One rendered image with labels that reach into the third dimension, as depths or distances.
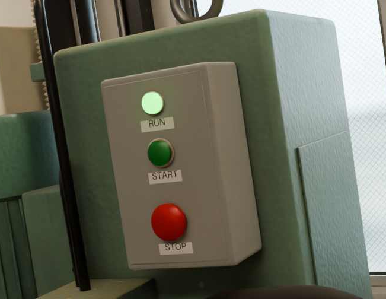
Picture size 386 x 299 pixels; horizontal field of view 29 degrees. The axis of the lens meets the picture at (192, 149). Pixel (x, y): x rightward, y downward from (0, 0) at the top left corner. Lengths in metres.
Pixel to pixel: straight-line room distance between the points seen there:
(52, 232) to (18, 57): 1.73
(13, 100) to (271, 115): 1.88
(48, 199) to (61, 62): 0.16
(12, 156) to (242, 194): 0.32
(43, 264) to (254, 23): 0.35
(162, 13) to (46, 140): 1.56
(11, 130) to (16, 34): 1.69
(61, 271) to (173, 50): 0.28
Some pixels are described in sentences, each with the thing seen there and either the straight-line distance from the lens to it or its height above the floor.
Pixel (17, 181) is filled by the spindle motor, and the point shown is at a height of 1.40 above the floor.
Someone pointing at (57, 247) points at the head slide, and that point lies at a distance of 0.79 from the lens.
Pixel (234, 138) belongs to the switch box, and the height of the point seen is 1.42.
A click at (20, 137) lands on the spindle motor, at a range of 0.83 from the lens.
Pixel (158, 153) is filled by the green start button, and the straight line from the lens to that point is 0.59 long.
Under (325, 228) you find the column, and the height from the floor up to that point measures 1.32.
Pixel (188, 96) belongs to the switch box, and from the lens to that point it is 0.58.
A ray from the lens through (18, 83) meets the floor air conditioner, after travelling 2.47.
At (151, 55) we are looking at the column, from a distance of 0.66.
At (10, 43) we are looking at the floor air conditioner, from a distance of 2.48.
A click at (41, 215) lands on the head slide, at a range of 0.80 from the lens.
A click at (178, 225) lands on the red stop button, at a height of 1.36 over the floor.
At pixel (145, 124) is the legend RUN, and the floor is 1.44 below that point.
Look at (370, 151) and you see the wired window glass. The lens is 2.18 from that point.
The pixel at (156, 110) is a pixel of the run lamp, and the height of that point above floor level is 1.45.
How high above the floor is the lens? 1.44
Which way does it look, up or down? 3 degrees down
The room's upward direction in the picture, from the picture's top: 8 degrees counter-clockwise
